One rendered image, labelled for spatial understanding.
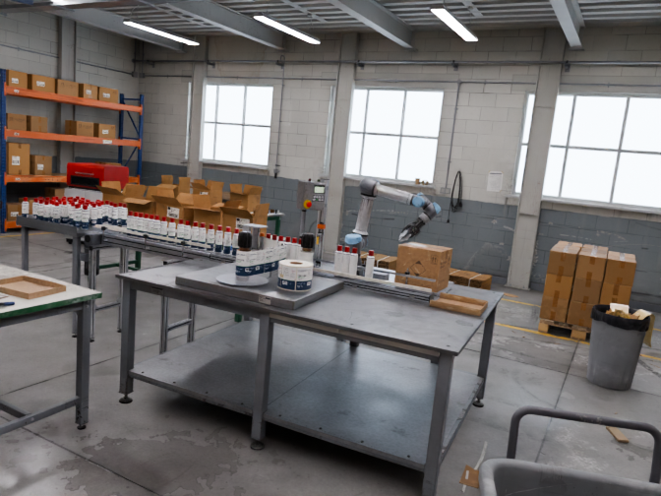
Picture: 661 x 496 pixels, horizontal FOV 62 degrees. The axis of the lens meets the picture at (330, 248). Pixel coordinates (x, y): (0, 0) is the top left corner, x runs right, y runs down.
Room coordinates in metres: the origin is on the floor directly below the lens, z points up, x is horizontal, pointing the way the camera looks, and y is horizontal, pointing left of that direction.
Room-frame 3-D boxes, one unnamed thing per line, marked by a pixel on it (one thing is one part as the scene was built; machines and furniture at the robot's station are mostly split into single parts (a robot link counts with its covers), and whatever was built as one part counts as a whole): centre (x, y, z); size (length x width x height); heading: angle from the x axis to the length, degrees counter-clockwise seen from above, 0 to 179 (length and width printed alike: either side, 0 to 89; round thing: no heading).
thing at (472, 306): (3.28, -0.81, 0.85); 0.30 x 0.26 x 0.04; 66
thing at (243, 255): (3.21, 0.50, 1.04); 0.09 x 0.09 x 0.29
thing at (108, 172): (8.38, 3.59, 0.61); 0.70 x 0.60 x 1.22; 74
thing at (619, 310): (4.49, -2.51, 0.50); 0.42 x 0.41 x 0.28; 62
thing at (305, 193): (3.81, 0.16, 1.38); 0.17 x 0.10 x 0.19; 121
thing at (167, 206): (5.76, 1.63, 0.97); 0.45 x 0.38 x 0.37; 155
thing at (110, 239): (4.27, 1.39, 0.47); 1.17 x 0.38 x 0.94; 66
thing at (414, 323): (3.55, 0.03, 0.82); 2.10 x 1.50 x 0.02; 66
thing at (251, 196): (7.92, 1.30, 0.97); 0.43 x 0.42 x 0.37; 149
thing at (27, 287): (2.88, 1.61, 0.82); 0.34 x 0.24 x 0.03; 68
